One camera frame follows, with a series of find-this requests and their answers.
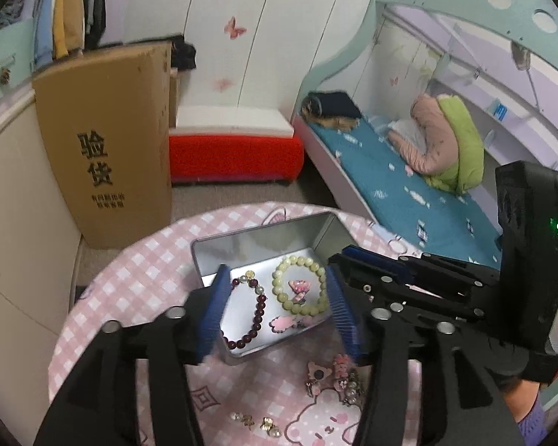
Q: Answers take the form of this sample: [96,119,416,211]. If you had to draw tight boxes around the person's right forearm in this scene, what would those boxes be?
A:
[502,378,552,446]

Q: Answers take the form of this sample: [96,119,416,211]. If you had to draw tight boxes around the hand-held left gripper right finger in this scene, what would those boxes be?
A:
[324,264,527,446]

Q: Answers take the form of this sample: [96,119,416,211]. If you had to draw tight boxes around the dark red bead bracelet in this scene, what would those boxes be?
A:
[221,276,268,351]

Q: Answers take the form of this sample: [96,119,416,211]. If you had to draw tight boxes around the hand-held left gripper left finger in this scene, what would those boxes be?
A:
[32,264,233,446]

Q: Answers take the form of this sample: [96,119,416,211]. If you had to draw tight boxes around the red ottoman bench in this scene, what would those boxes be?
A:
[169,132,306,185]

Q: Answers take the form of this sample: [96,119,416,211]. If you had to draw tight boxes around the pink bow hair clip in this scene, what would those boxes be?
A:
[288,279,310,306]

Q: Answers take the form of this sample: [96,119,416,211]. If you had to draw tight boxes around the white wardrobe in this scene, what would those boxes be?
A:
[121,0,383,122]

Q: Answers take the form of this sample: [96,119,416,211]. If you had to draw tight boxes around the pink checked tablecloth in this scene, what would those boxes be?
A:
[48,201,424,446]

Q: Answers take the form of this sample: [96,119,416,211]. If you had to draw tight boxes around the pink pillow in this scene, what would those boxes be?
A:
[388,94,461,175]

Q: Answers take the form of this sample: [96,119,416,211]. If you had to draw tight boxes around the pink cloud hair clip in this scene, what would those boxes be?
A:
[269,315,308,334]

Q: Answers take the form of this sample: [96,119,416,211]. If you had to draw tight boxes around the pink figure hair clip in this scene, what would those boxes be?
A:
[332,355,354,389]

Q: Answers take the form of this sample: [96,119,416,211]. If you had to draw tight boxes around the teal printed bed sheet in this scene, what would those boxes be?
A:
[302,116,504,271]

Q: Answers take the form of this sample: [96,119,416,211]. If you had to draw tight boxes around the tall brown cardboard box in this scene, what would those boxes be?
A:
[32,41,175,250]

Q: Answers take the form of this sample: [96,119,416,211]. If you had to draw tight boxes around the row of hanging clothes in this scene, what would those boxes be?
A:
[35,0,108,67]

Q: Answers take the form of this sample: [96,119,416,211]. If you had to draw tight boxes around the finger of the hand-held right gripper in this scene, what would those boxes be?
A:
[328,252,499,330]
[343,244,503,289]

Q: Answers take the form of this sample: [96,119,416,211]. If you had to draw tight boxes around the silver metal tin box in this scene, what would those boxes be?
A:
[190,211,368,367]

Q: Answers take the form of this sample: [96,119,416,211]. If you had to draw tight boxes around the pearl earring cluster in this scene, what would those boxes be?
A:
[341,372,366,406]

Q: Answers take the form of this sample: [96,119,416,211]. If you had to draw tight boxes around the white seat cushion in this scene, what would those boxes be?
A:
[174,107,299,139]

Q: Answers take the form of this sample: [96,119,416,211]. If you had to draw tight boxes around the dark folded clothing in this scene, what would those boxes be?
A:
[300,92,364,132]

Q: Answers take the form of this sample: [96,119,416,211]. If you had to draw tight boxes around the green blanket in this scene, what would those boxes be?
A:
[423,94,485,195]

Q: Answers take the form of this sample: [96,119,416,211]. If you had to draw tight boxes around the pale green bead bracelet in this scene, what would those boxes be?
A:
[272,255,331,317]

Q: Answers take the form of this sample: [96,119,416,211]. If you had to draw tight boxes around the teal bunk bed frame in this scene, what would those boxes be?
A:
[291,0,558,261]

